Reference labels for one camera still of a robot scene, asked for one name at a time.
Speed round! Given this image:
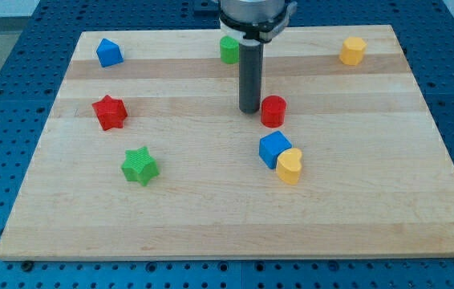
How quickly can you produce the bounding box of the yellow hexagon block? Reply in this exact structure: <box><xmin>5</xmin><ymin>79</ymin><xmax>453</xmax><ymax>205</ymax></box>
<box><xmin>339</xmin><ymin>37</ymin><xmax>367</xmax><ymax>66</ymax></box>

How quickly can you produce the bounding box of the yellow heart block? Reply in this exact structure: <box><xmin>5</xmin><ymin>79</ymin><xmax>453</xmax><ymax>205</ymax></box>
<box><xmin>275</xmin><ymin>148</ymin><xmax>302</xmax><ymax>185</ymax></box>

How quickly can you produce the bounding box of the green cylinder block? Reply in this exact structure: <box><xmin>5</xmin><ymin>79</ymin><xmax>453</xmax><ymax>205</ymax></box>
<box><xmin>219</xmin><ymin>36</ymin><xmax>239</xmax><ymax>64</ymax></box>

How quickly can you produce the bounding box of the wooden board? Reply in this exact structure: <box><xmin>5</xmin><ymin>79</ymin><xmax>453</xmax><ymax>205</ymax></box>
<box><xmin>0</xmin><ymin>25</ymin><xmax>454</xmax><ymax>261</ymax></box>

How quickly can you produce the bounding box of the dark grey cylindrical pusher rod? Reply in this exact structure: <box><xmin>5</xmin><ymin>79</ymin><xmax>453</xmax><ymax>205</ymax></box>
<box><xmin>238</xmin><ymin>44</ymin><xmax>263</xmax><ymax>113</ymax></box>

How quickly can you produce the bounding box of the green star block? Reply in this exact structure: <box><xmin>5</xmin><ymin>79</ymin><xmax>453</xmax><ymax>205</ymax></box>
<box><xmin>121</xmin><ymin>146</ymin><xmax>160</xmax><ymax>186</ymax></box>

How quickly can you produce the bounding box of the blue cube block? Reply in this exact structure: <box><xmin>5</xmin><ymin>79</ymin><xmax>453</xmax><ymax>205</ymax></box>
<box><xmin>259</xmin><ymin>131</ymin><xmax>292</xmax><ymax>169</ymax></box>

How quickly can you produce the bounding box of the red cylinder block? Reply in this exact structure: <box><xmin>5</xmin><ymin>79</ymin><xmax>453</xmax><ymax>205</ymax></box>
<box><xmin>261</xmin><ymin>95</ymin><xmax>287</xmax><ymax>128</ymax></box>

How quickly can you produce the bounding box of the red star block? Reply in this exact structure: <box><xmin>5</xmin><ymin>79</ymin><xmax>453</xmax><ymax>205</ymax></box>
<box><xmin>91</xmin><ymin>95</ymin><xmax>128</xmax><ymax>131</ymax></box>

